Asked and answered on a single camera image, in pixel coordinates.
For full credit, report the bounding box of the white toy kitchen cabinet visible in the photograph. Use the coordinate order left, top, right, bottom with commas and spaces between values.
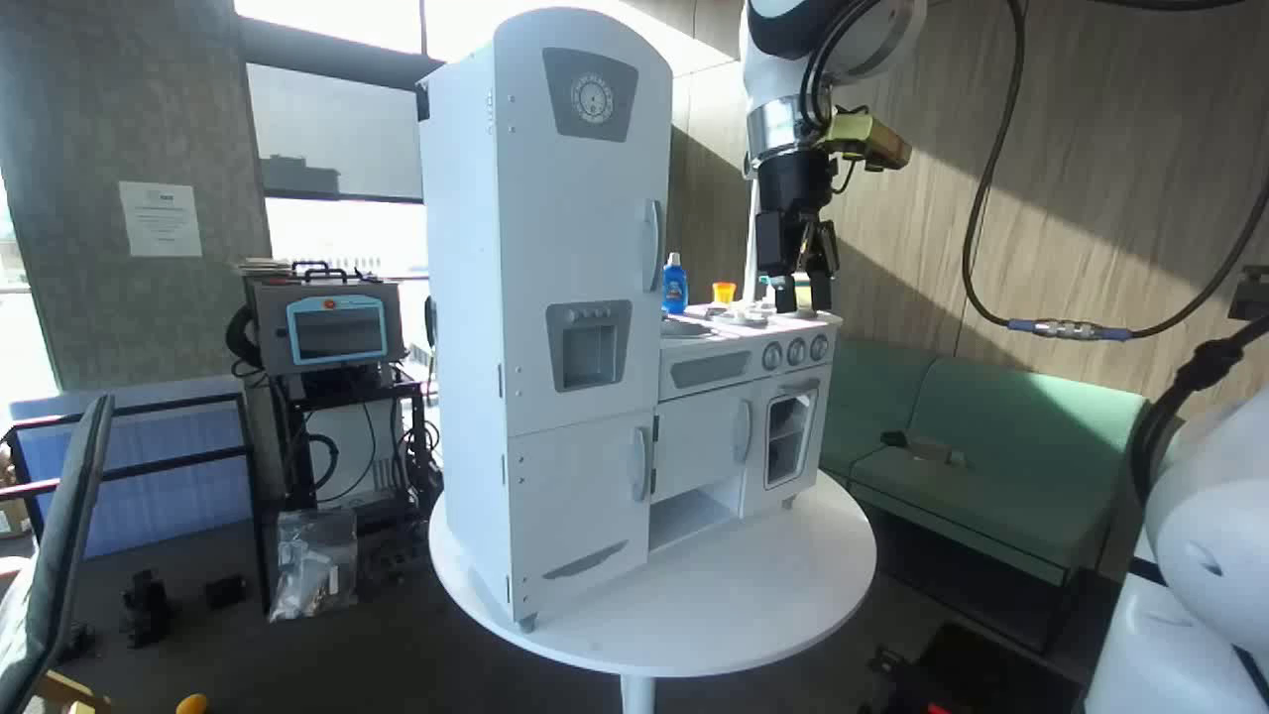
422, 33, 835, 615

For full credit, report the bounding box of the black equipment cart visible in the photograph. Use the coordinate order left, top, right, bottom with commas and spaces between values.
241, 369, 435, 624

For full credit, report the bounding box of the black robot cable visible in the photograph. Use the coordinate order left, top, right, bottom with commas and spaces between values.
958, 0, 1269, 347

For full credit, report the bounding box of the white paper sign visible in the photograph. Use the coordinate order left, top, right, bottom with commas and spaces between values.
121, 183, 204, 259

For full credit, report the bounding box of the wrist mounted yellow camera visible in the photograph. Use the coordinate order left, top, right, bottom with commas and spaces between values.
823, 113, 911, 172

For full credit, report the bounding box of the grey toy faucet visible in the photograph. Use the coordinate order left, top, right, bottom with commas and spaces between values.
743, 176, 762, 315

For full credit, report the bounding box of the clear plastic bag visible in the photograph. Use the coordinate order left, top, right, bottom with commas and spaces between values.
269, 509, 357, 624

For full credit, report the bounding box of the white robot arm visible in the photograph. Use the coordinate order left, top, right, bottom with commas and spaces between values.
743, 0, 1269, 714

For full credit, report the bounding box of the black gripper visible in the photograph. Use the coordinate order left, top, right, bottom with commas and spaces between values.
759, 150, 837, 319

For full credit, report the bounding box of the white fridge door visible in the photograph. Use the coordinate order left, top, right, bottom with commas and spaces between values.
507, 411, 656, 627
491, 7, 671, 432

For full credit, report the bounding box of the small white cupboard door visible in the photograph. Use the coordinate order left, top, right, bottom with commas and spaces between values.
659, 389, 759, 497

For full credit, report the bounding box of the small orange cup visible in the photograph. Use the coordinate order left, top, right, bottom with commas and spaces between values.
712, 276, 738, 304

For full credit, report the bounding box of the round white table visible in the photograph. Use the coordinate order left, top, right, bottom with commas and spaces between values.
430, 477, 877, 714

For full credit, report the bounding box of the grey monitor device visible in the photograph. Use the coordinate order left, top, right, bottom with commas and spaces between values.
227, 266, 406, 376

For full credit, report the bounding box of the blue detergent bottle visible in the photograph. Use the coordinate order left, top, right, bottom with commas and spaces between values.
659, 249, 690, 315

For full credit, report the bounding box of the white toy oven door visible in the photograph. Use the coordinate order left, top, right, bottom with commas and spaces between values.
762, 376, 823, 493

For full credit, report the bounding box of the green cushioned bench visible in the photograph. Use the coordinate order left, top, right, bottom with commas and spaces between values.
823, 337, 1144, 589

